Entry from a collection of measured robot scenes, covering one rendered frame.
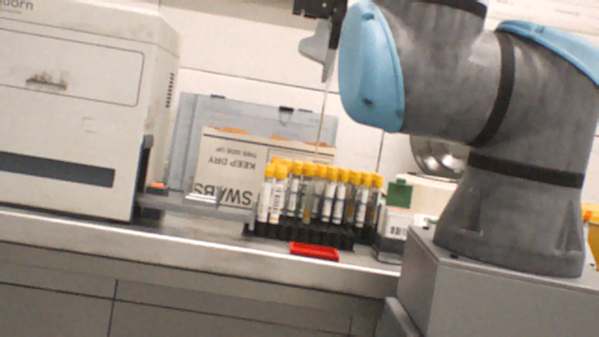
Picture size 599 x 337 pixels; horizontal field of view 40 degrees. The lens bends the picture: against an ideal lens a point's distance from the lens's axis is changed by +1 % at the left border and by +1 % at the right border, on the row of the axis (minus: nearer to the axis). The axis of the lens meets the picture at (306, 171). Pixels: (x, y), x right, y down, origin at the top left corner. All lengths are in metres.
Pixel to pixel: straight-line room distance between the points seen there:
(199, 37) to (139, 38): 0.64
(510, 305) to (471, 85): 0.21
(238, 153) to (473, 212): 0.69
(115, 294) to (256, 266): 0.78
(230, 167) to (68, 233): 0.39
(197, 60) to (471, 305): 1.14
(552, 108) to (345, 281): 0.44
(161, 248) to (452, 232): 0.45
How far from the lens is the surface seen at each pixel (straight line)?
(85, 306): 1.88
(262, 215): 1.24
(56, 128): 1.19
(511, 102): 0.79
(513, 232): 0.80
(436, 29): 0.76
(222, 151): 1.44
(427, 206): 1.46
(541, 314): 0.80
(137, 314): 1.86
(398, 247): 1.22
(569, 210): 0.84
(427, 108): 0.77
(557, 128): 0.81
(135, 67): 1.16
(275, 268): 1.12
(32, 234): 1.16
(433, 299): 0.78
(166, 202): 1.17
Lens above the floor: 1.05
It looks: 3 degrees down
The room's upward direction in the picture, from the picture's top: 9 degrees clockwise
